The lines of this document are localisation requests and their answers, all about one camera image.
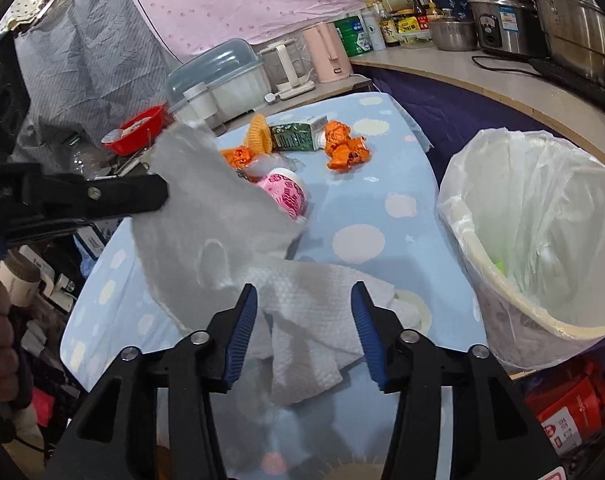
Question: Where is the large steel pot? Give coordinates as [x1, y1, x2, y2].
[519, 0, 605, 92]

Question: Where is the white paper towel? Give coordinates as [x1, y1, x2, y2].
[242, 260, 434, 407]
[131, 122, 308, 333]

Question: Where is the red package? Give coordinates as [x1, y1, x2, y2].
[524, 357, 605, 457]

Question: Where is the red label bottle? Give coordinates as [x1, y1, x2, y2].
[411, 0, 432, 32]

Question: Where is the pink electric kettle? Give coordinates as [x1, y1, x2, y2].
[301, 22, 354, 84]

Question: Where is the dark sauce bottle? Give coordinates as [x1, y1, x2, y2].
[380, 14, 402, 49]

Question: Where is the orange foam fruit net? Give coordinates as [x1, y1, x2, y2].
[244, 114, 274, 157]

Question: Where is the clear plastic bottle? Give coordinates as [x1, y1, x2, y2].
[65, 131, 114, 182]

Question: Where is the trash bin with white bag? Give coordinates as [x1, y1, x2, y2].
[437, 129, 605, 372]

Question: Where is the small steel pot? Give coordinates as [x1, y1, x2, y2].
[428, 9, 479, 52]

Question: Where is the white cylindrical container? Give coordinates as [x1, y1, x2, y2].
[181, 85, 219, 132]

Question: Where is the black power cable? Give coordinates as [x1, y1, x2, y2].
[470, 54, 544, 79]

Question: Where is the grey blue cloth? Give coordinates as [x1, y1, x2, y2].
[13, 0, 184, 133]

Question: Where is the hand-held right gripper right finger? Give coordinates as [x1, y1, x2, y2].
[351, 282, 566, 480]

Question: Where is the yellow label jar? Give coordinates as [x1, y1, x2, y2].
[397, 14, 432, 44]

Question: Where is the white dish rack blue lid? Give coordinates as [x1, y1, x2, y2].
[164, 38, 266, 130]

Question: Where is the orange snack wrapper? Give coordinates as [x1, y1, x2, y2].
[220, 144, 257, 170]
[324, 120, 372, 174]

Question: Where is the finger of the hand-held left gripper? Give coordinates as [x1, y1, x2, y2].
[0, 162, 169, 261]

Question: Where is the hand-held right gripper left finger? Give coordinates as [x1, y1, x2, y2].
[42, 284, 258, 480]

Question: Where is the black induction cooker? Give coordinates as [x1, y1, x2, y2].
[527, 56, 605, 123]

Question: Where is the pink patterned cup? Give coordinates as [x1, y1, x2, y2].
[257, 167, 309, 224]

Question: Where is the green snack packet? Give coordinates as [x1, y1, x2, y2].
[268, 115, 329, 154]

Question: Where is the red plastic basin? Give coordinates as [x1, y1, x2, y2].
[101, 105, 166, 156]

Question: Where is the steel rice cooker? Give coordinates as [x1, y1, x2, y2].
[467, 0, 549, 59]

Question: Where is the white glass kettle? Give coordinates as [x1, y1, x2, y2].
[256, 40, 317, 101]

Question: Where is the clear plastic wrapper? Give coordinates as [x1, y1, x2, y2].
[246, 154, 304, 177]

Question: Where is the blue printed blanket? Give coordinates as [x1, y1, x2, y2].
[60, 91, 488, 480]

